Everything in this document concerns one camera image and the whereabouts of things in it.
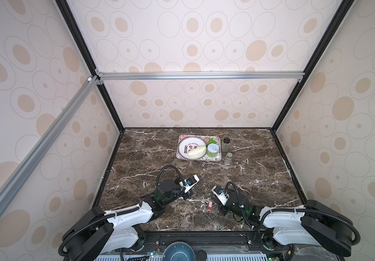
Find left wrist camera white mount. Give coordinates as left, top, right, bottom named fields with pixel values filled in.
left=179, top=175, right=200, bottom=193

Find floral rectangular tray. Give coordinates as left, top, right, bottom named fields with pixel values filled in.
left=176, top=135, right=222, bottom=162

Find dark lid glass jar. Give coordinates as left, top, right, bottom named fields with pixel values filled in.
left=222, top=137, right=231, bottom=153

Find black corner frame post right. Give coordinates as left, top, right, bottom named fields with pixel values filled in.
left=272, top=0, right=354, bottom=134

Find green toy leaf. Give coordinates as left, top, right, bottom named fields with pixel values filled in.
left=208, top=138, right=217, bottom=145

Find small clear glass jar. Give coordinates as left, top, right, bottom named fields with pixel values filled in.
left=224, top=152, right=233, bottom=165

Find silver aluminium crossbar left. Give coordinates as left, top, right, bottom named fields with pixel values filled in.
left=0, top=75, right=99, bottom=217

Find green tin can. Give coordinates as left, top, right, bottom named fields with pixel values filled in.
left=207, top=144, right=220, bottom=158

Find white plate with red text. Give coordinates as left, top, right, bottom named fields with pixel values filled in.
left=178, top=137, right=206, bottom=156

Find black corner frame post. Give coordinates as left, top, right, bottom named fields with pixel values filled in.
left=272, top=0, right=354, bottom=134
left=55, top=0, right=125, bottom=133

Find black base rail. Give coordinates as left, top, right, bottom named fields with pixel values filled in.
left=92, top=229, right=305, bottom=261

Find pale green toy cabbage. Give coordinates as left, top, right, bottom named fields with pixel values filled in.
left=186, top=145, right=207, bottom=159

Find silver aluminium crossbar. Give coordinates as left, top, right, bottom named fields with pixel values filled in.
left=89, top=71, right=305, bottom=82
left=0, top=75, right=99, bottom=217

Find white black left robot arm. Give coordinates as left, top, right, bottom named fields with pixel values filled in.
left=58, top=164, right=200, bottom=261

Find silver aluminium crossbar back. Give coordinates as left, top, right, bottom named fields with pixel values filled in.
left=89, top=71, right=305, bottom=82

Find black corner frame post left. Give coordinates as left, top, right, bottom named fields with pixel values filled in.
left=55, top=0, right=125, bottom=133

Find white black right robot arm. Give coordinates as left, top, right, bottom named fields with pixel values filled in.
left=212, top=182, right=361, bottom=257

